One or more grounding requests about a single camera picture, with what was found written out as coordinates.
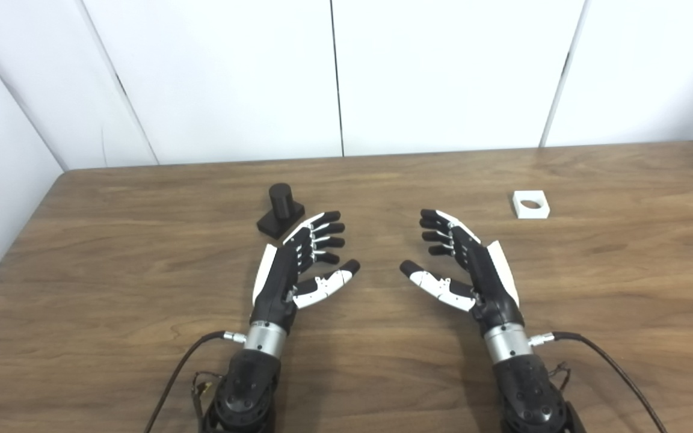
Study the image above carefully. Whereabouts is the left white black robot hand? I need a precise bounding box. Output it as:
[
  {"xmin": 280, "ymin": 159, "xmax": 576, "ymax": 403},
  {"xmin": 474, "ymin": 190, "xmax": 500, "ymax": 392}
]
[{"xmin": 252, "ymin": 210, "xmax": 361, "ymax": 334}]

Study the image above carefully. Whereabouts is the arm thin wire bundle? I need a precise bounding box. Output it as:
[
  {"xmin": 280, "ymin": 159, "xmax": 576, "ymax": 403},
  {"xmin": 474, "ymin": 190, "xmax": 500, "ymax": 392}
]
[
  {"xmin": 193, "ymin": 372, "xmax": 222, "ymax": 417},
  {"xmin": 548, "ymin": 361, "xmax": 573, "ymax": 393}
]

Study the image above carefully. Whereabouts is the right arm thin wire bundle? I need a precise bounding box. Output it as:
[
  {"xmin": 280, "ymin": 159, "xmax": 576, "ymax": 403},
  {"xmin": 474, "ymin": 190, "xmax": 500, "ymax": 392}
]
[{"xmin": 548, "ymin": 361, "xmax": 573, "ymax": 393}]

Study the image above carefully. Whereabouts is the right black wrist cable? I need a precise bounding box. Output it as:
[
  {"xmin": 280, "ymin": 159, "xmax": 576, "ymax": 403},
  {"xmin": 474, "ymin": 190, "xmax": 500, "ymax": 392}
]
[{"xmin": 530, "ymin": 331, "xmax": 669, "ymax": 433}]

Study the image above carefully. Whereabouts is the white square piece with hole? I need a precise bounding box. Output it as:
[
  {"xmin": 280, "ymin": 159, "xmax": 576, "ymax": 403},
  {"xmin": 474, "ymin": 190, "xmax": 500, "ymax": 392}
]
[{"xmin": 511, "ymin": 190, "xmax": 551, "ymax": 220}]

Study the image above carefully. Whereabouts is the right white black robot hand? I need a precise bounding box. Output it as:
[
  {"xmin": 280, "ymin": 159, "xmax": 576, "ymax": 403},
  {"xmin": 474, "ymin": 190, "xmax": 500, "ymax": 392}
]
[{"xmin": 399, "ymin": 209, "xmax": 526, "ymax": 333}]

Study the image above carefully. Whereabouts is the black peg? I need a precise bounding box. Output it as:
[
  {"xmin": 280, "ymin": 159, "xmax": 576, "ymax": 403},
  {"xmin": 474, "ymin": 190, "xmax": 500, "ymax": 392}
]
[{"xmin": 256, "ymin": 183, "xmax": 306, "ymax": 239}]

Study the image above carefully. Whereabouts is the left arm thin wire bundle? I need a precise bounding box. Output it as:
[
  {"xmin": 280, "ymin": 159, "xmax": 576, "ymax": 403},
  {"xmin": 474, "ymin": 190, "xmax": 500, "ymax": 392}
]
[{"xmin": 193, "ymin": 372, "xmax": 222, "ymax": 417}]

